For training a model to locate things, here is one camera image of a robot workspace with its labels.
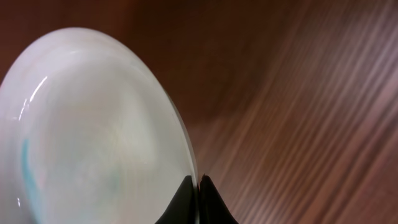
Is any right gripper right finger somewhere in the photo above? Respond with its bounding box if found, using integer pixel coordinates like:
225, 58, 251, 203
198, 175, 238, 224

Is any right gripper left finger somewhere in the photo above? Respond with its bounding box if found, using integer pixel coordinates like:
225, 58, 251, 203
155, 175, 197, 224

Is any white plate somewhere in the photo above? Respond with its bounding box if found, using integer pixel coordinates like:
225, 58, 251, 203
1, 28, 198, 223

